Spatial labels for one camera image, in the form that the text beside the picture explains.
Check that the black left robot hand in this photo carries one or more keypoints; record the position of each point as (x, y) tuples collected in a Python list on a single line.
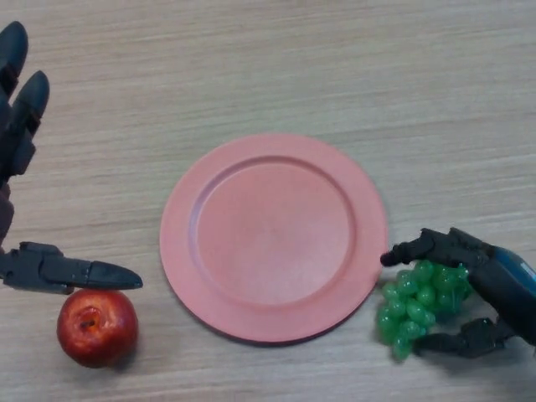
[(23, 138)]

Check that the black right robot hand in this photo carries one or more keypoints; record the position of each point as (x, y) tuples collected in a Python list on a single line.
[(502, 289)]

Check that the green grape bunch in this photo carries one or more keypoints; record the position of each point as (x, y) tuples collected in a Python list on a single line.
[(414, 301)]

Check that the pink round plate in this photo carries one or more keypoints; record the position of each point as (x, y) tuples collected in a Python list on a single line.
[(272, 238)]

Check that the red apple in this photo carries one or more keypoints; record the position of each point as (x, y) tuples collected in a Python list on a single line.
[(98, 331)]

